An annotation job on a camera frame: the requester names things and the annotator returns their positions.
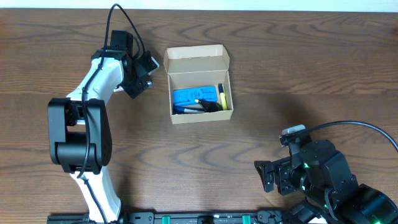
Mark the blue plastic ribbed block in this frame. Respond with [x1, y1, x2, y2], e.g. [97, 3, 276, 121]
[173, 86, 218, 106]

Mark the blue capped whiteboard marker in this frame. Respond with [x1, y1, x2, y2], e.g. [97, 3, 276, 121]
[174, 106, 205, 114]

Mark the black correction tape dispenser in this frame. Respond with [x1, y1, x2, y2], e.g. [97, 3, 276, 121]
[195, 99, 223, 113]

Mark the yellow highlighter pen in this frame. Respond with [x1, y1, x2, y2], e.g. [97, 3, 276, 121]
[218, 83, 228, 110]

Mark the black capped whiteboard marker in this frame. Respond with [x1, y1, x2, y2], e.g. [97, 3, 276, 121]
[113, 86, 124, 93]

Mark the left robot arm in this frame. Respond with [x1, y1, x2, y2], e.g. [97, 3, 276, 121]
[47, 30, 159, 223]

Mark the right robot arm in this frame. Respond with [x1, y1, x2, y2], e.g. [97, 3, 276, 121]
[254, 134, 397, 224]

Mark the open cardboard box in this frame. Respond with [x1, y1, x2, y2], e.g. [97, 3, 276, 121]
[164, 44, 234, 124]

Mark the black aluminium mounting rail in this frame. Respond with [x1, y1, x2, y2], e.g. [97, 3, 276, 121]
[46, 211, 299, 224]

